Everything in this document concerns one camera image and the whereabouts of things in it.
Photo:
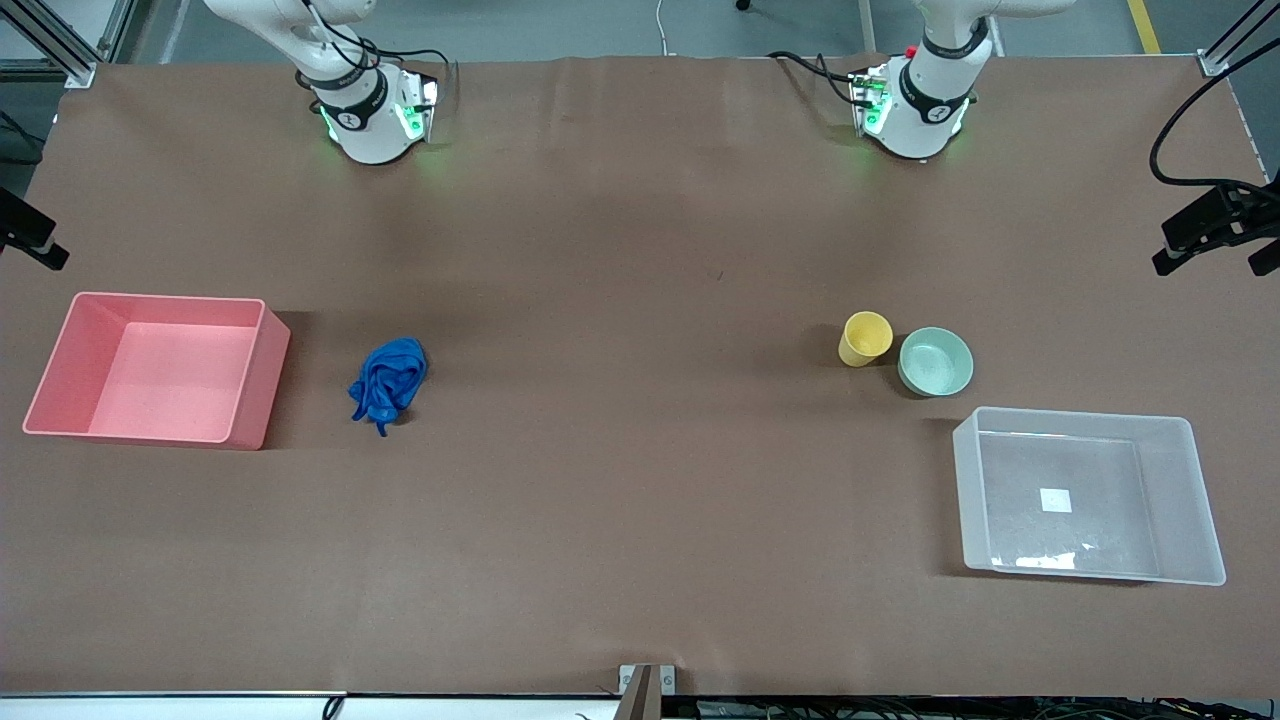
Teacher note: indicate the grey metal table bracket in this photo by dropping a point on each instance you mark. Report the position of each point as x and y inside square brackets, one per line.
[645, 690]

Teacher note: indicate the aluminium frame post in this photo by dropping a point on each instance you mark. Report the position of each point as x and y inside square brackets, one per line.
[1225, 50]
[60, 45]

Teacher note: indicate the pink plastic bin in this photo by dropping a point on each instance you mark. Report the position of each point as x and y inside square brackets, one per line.
[170, 380]

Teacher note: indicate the yellow plastic cup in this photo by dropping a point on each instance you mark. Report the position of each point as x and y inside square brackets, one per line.
[862, 342]

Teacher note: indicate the mint green bowl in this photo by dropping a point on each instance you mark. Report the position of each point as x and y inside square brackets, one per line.
[935, 362]

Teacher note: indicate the blue microfibre cloth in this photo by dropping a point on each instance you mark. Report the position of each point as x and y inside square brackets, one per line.
[388, 385]

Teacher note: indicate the white square label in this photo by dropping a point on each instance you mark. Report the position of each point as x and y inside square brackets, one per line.
[1056, 500]

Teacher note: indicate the clear plastic bin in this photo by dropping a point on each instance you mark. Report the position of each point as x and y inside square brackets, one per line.
[1085, 500]

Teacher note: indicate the white table edge rail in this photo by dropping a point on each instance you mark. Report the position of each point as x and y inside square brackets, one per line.
[200, 708]

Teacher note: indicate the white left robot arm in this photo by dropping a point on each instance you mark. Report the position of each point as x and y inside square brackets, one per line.
[920, 120]

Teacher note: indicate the green lit base connector box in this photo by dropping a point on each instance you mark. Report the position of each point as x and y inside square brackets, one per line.
[870, 100]
[420, 105]

